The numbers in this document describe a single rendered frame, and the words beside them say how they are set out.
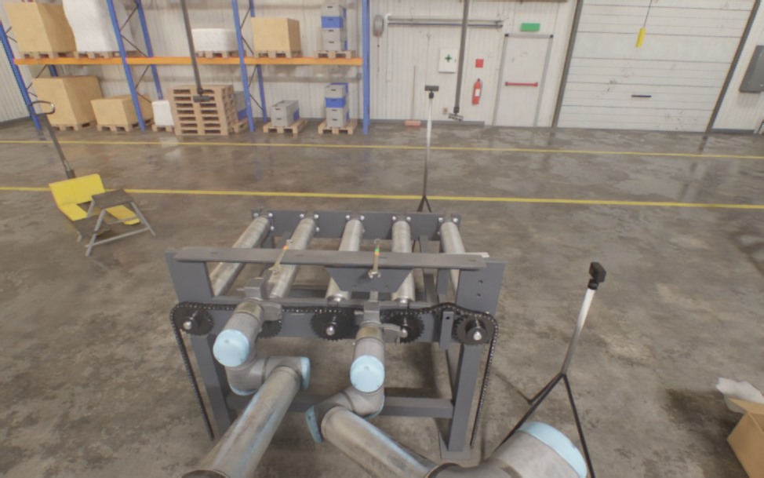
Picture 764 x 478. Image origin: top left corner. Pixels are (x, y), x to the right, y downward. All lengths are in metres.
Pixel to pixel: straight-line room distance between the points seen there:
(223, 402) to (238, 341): 1.09
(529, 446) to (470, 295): 0.92
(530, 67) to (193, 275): 9.88
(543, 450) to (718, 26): 12.32
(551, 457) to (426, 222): 1.87
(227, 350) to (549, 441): 0.77
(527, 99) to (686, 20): 3.90
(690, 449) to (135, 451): 2.96
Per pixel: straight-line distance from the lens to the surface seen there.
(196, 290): 1.72
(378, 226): 2.41
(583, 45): 11.14
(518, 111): 10.79
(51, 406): 3.05
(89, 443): 2.72
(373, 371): 1.04
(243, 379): 1.16
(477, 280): 1.51
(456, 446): 2.22
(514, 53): 10.59
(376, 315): 1.17
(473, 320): 1.57
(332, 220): 2.42
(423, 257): 1.43
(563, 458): 0.73
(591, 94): 11.39
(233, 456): 0.77
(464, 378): 1.83
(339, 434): 0.98
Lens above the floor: 1.89
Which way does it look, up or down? 28 degrees down
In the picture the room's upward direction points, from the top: 1 degrees clockwise
